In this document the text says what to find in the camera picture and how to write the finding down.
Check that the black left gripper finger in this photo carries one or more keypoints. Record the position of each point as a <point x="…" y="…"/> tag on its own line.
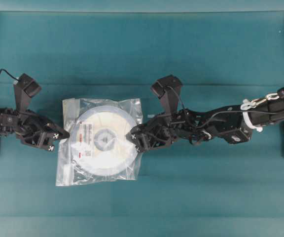
<point x="48" y="144"/>
<point x="58" y="132"/>

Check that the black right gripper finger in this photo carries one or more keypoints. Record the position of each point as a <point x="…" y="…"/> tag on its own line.
<point x="139" y="145"/>
<point x="132" y="134"/>

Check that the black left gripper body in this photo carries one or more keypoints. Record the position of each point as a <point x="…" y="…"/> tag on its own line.
<point x="30" y="128"/>

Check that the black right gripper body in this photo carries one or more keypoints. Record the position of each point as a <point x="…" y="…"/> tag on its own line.
<point x="165" y="129"/>

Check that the white component reel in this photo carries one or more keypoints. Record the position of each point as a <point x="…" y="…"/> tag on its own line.
<point x="98" y="144"/>

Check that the clear zip bag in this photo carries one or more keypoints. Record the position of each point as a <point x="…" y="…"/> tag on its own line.
<point x="68" y="172"/>

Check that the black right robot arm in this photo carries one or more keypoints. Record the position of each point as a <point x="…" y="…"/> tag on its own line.
<point x="235" y="124"/>

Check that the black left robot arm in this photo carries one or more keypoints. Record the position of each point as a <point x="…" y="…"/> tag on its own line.
<point x="31" y="129"/>

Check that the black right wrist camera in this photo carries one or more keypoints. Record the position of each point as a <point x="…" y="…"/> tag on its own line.
<point x="167" y="89"/>

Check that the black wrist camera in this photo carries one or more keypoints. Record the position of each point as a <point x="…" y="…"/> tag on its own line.
<point x="24" y="90"/>
<point x="167" y="89"/>

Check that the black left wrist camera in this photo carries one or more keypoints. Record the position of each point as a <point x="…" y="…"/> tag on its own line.
<point x="24" y="90"/>

